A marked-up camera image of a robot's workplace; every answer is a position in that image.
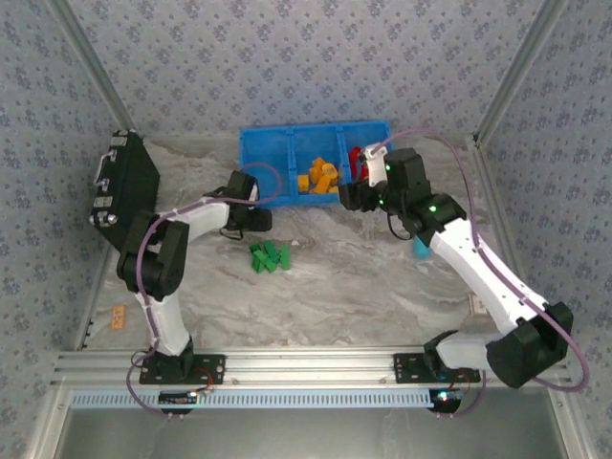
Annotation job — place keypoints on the orange card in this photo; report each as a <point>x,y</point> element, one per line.
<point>118,317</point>

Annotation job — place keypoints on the blue three-compartment bin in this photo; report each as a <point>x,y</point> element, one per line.
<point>265,158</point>

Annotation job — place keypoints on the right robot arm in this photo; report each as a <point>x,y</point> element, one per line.
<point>478,272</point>

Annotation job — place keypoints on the teal block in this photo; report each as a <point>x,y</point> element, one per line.
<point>421,251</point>

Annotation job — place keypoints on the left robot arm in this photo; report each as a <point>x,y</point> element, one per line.
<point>165,325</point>

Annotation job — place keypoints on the small circuit board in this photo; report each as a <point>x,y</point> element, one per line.
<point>179,398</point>
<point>444,397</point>

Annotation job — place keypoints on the long aluminium base rail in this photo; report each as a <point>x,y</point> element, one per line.
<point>311,365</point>

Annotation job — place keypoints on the green lego brick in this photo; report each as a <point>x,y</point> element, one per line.
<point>286,255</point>
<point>271,266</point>
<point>259,262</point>
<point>271,251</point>
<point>255,248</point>

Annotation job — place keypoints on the red lego brick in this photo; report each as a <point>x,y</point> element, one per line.
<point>354,160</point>

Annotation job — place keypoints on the aluminium side rail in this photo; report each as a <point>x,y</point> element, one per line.
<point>497,225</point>
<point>88,318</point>

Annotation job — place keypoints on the aluminium corner post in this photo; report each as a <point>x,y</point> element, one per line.
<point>91,62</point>
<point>521,62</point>

